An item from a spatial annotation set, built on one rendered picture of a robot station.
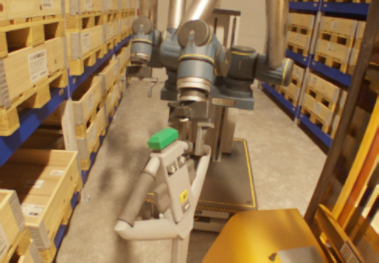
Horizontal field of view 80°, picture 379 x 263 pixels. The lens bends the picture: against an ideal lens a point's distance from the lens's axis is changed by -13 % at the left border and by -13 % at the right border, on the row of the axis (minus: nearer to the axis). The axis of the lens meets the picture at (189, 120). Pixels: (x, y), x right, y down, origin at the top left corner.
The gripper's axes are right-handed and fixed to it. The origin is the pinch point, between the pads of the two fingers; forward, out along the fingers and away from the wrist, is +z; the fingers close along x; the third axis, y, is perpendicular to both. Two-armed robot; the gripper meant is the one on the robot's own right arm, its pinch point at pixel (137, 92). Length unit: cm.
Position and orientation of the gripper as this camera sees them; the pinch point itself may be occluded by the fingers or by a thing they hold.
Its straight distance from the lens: 133.6
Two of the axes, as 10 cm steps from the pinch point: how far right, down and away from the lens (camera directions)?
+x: -9.9, -0.7, 0.8
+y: 0.8, 0.1, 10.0
